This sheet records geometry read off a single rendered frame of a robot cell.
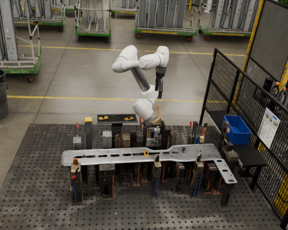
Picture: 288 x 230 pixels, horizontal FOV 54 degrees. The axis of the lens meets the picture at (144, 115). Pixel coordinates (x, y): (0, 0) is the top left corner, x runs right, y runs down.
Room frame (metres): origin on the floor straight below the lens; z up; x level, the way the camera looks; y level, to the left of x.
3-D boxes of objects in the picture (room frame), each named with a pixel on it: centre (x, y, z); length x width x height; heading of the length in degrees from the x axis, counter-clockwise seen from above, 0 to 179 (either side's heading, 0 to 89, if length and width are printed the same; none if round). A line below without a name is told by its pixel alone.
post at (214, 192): (1.88, -0.70, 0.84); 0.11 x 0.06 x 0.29; 12
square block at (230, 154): (1.97, -0.80, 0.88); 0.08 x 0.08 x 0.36; 12
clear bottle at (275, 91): (2.27, -1.11, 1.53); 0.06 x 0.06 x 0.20
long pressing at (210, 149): (1.93, -0.03, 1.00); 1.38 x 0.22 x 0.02; 102
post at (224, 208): (1.70, -0.74, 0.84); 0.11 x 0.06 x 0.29; 12
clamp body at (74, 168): (1.64, 0.49, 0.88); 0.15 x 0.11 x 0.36; 12
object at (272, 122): (2.06, -1.07, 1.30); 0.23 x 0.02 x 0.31; 12
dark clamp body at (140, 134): (2.13, 0.02, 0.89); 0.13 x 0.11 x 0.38; 12
